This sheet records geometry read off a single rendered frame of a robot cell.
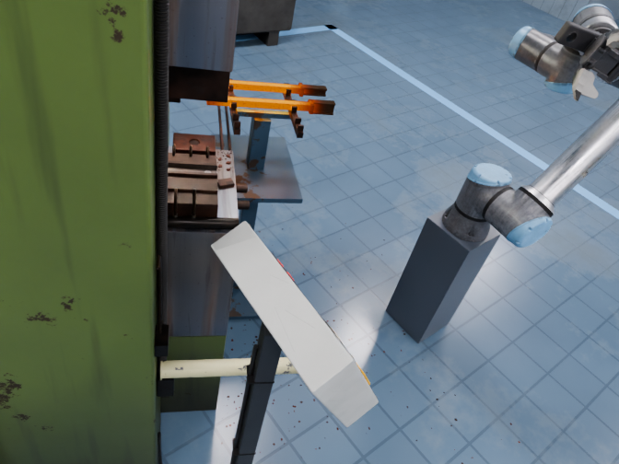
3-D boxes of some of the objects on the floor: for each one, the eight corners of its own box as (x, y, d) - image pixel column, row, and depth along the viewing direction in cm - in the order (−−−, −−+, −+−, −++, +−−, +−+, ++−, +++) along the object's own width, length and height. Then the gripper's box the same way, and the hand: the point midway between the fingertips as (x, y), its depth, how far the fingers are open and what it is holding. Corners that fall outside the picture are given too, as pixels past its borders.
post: (232, 525, 168) (283, 318, 97) (233, 538, 165) (286, 335, 94) (219, 526, 167) (262, 318, 96) (220, 539, 164) (263, 335, 93)
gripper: (651, 15, 116) (670, 47, 102) (584, 87, 130) (592, 123, 115) (619, -5, 116) (634, 24, 101) (555, 69, 129) (560, 104, 115)
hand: (601, 70), depth 108 cm, fingers open, 14 cm apart
